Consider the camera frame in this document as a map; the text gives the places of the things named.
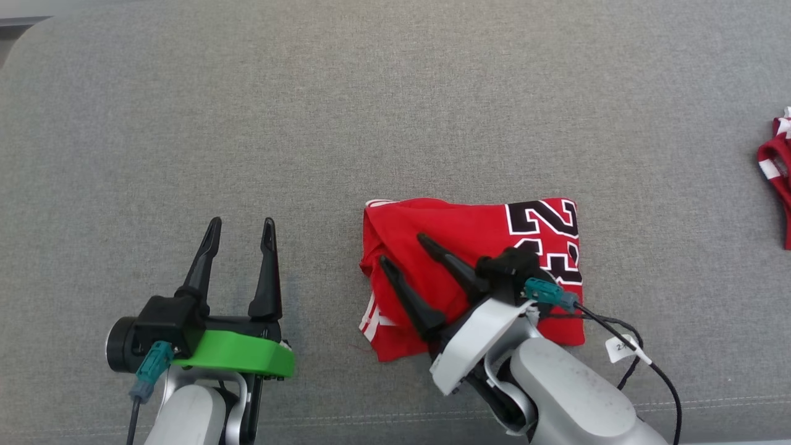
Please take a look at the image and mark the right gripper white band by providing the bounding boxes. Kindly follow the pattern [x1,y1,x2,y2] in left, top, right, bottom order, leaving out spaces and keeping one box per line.
[379,233,538,396]

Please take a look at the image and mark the red jersey with number 23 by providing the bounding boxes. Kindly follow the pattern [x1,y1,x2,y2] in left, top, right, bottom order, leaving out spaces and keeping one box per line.
[358,198,586,363]

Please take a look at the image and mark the right camera cable teal plug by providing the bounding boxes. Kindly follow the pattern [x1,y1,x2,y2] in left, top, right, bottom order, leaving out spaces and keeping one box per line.
[524,278,683,445]

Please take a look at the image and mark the camera cable teal plug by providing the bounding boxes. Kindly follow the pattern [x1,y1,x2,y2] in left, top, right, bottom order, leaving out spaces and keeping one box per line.
[125,341,176,445]
[524,278,683,445]

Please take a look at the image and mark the white cable tag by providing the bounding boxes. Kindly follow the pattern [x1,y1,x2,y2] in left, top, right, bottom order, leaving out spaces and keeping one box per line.
[604,334,653,365]

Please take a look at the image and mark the left camera cable teal plug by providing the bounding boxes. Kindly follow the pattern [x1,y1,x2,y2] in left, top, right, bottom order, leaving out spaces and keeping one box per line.
[125,341,176,445]

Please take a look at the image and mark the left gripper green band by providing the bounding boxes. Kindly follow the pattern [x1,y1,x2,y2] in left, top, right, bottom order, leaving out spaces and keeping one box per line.
[106,216,295,379]

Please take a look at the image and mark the red fleece shorts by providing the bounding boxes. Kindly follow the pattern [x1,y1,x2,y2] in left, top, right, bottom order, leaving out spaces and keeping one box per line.
[757,106,791,251]

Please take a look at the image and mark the grey fabric sofa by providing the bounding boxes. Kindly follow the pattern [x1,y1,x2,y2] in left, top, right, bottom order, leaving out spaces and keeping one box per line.
[0,0,791,445]

